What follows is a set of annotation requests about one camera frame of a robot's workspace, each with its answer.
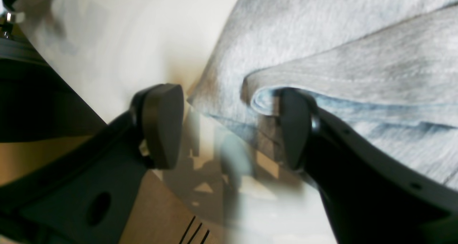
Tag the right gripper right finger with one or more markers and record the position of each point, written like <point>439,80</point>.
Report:
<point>369,197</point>

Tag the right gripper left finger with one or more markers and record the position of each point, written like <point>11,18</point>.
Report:
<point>86,196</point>

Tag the grey T-shirt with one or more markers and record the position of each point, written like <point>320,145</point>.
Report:
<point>388,68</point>

